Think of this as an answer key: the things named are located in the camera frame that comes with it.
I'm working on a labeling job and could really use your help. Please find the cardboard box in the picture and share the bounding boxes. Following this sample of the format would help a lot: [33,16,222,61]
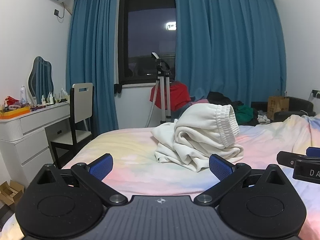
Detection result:
[0,180,25,212]

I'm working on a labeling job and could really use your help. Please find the pile of dark clothes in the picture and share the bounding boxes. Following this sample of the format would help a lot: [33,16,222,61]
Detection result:
[207,91,259,127]

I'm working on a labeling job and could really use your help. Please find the blue curtain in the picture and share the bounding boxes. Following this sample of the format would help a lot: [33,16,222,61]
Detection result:
[172,0,287,105]
[65,0,119,141]

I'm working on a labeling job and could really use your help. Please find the brown paper bag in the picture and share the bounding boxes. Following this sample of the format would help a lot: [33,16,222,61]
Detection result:
[267,90,290,120]

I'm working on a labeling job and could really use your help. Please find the red cloth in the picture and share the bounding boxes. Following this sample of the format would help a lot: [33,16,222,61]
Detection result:
[150,81,192,110]

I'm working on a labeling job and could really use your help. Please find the pastel rainbow bed sheet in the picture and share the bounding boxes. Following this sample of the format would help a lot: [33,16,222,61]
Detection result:
[0,114,320,240]

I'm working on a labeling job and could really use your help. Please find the white pants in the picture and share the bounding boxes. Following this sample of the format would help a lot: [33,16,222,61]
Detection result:
[151,103,244,172]

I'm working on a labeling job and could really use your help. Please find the black and white chair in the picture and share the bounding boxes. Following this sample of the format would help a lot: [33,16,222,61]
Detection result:
[50,82,95,169]

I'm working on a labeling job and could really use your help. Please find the orange tray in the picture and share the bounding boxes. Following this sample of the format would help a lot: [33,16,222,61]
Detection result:
[0,106,31,120]

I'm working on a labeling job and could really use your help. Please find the pink cloth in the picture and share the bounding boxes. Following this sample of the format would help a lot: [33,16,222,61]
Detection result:
[189,96,210,106]

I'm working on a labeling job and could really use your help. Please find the white dressing table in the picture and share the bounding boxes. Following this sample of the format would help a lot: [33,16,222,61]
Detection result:
[0,101,72,188]

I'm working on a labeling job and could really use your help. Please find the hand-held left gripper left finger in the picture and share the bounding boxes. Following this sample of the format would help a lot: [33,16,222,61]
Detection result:
[30,153,128,207]

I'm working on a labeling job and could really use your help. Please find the dark armchair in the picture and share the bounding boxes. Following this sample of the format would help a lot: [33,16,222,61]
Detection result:
[251,96,316,123]

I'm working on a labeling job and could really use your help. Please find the green cloth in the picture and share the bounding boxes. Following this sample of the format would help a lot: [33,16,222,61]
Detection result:
[236,105,254,122]

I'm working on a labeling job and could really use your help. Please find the white patterned cloth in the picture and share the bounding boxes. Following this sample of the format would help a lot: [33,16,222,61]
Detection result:
[257,114,271,125]

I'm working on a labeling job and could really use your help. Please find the dark framed window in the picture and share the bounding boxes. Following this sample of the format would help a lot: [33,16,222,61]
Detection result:
[117,0,178,85]

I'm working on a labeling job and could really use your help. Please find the red pouch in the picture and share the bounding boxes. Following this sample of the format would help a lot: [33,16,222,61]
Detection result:
[5,95,23,106]

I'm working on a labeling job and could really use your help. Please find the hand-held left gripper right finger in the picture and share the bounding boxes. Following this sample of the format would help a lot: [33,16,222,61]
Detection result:
[194,154,290,208]

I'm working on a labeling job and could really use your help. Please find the wavy table mirror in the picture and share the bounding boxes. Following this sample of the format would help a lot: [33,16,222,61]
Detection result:
[27,56,54,105]

